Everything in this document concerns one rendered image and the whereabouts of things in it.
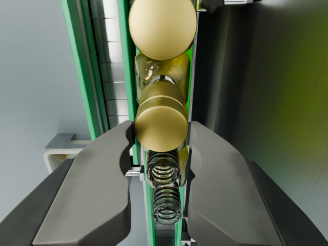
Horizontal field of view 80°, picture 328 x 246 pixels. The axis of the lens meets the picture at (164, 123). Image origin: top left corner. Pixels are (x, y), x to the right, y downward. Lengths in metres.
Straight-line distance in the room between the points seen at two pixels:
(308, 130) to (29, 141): 0.72
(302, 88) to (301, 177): 0.08
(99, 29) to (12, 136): 0.50
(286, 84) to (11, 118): 0.70
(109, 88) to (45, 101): 0.27
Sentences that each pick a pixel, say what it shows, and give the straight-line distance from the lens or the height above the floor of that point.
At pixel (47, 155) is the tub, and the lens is 0.64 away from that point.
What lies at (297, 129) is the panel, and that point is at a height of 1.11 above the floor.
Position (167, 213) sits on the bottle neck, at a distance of 0.23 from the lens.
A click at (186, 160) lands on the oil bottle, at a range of 0.25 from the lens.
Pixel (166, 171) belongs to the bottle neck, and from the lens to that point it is 0.19.
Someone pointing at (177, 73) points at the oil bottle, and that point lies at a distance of 0.19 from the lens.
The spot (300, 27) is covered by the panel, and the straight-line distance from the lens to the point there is 0.23.
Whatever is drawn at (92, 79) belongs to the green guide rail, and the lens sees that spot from 0.39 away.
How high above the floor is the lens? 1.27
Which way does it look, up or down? 61 degrees down
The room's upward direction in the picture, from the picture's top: 180 degrees counter-clockwise
